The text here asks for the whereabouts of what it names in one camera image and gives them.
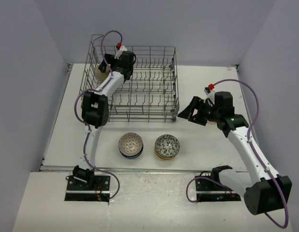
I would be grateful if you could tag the beige bowl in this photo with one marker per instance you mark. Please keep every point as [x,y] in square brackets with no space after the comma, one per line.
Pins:
[101,76]
[209,123]

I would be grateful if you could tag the blue white floral bowl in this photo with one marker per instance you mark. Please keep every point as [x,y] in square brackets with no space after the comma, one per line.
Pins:
[131,156]

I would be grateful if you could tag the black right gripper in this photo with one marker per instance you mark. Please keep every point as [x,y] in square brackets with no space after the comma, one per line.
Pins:
[197,103]

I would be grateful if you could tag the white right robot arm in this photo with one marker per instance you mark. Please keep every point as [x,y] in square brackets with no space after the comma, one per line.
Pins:
[265,190]

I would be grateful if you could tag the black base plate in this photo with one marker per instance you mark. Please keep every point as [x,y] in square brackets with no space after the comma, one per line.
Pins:
[207,191]
[80,191]

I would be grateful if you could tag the beige front bowl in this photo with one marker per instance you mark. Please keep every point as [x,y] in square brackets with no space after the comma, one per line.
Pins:
[209,123]

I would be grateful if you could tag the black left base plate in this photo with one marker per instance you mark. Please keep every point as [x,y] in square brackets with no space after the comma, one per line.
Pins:
[80,191]

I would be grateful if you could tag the pink patterned bowl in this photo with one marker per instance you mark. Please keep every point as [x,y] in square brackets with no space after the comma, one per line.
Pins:
[167,145]

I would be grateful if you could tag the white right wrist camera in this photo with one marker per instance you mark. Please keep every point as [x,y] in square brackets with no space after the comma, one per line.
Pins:
[210,95]

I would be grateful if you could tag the brown lattice pattern bowl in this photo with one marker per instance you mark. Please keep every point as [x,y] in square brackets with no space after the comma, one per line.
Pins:
[130,143]

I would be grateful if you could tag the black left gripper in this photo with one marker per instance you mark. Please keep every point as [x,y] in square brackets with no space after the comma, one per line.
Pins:
[110,60]

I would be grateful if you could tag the yellow teal flower bowl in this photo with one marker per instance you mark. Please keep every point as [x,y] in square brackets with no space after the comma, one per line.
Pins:
[166,158]

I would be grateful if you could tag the grey wire dish rack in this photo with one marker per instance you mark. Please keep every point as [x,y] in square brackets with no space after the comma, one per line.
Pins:
[151,94]

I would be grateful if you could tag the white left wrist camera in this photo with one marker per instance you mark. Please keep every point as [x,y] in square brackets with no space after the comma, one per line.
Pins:
[120,49]

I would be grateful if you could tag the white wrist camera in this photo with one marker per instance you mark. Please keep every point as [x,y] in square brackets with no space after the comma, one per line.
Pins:
[120,49]
[210,95]

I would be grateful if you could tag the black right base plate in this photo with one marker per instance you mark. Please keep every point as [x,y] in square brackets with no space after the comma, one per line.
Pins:
[207,191]

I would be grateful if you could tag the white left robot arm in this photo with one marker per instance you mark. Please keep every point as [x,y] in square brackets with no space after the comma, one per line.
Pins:
[91,108]

